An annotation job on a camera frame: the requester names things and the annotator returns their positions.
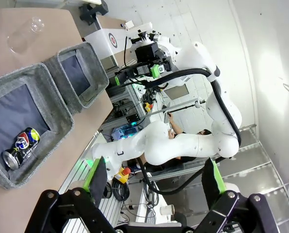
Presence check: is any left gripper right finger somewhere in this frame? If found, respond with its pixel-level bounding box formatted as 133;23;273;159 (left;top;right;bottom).
195;158;278;233

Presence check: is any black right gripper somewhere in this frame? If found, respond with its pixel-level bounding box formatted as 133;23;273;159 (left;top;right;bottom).
114;43;173;86

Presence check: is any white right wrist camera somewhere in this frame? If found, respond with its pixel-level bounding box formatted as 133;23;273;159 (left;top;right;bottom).
124;20;153;33

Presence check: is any white board with red target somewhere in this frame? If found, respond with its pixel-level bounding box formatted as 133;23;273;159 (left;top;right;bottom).
83;16;136;68

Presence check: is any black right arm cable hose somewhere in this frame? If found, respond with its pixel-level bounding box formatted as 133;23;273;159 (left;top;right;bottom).
134;68;242;195

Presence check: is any black pepsi can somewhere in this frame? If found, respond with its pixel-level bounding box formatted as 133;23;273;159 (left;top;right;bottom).
1;127;41;170

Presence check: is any black tripod base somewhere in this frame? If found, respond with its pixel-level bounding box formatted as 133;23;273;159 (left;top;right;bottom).
79;0;109;25

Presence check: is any white paper cup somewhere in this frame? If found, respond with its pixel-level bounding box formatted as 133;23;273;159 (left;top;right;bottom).
159;204;176;216

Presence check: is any coiled black cable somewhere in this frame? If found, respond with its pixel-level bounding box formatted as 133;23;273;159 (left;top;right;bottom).
110;181;131;202

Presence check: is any grey rod with white ball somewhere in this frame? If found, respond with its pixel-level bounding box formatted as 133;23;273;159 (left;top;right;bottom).
146;99;206;117

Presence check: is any grey fabric basket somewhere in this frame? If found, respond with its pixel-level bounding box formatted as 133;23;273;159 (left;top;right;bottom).
0;62;75;190
44;41;110;115

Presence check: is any clear plastic cup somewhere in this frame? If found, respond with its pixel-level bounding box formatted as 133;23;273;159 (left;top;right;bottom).
6;16;45;54

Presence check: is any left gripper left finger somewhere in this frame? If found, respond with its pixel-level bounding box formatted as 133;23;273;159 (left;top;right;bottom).
25;156;116;233

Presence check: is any computer with coloured lights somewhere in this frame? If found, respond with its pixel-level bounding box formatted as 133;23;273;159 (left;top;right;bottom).
110;120;138;142

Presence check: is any seated person in black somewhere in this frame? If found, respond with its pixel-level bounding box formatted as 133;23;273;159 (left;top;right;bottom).
167;113;213;170

